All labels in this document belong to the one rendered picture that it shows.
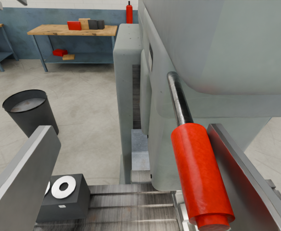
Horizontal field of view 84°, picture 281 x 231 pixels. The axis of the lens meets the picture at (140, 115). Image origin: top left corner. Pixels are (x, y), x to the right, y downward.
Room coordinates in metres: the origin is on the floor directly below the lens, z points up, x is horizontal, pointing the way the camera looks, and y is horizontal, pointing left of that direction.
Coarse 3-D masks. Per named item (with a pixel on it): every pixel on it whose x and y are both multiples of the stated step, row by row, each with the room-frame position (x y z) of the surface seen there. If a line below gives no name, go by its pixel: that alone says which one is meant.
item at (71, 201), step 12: (60, 180) 0.30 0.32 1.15; (72, 180) 0.30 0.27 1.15; (84, 180) 0.33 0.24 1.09; (48, 192) 0.26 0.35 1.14; (60, 192) 0.25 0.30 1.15; (72, 192) 0.26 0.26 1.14; (84, 192) 0.29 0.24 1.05; (48, 204) 0.22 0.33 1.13; (60, 204) 0.22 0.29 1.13; (72, 204) 0.22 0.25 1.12; (84, 204) 0.26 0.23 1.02; (48, 216) 0.21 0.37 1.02; (60, 216) 0.21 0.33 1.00; (72, 216) 0.22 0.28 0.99; (84, 216) 0.22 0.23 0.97
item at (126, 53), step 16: (128, 32) 0.92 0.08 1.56; (128, 48) 0.67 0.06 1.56; (128, 64) 0.65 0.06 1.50; (128, 80) 0.64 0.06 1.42; (128, 96) 0.64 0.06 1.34; (128, 112) 0.64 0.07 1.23; (128, 128) 0.64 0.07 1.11; (128, 144) 0.64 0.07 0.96; (128, 160) 0.64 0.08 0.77; (128, 176) 0.64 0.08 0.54
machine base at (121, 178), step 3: (120, 159) 1.03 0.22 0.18; (120, 162) 0.99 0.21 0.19; (120, 165) 0.95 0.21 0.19; (120, 168) 0.91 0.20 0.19; (123, 168) 0.91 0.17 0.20; (120, 171) 0.87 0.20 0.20; (123, 171) 0.87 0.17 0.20; (120, 174) 0.84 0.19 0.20; (123, 174) 0.84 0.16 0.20; (120, 177) 0.81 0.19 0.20; (123, 177) 0.81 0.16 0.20; (120, 180) 0.78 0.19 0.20; (123, 180) 0.78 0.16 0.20; (120, 183) 0.74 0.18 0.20; (123, 183) 0.74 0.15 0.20
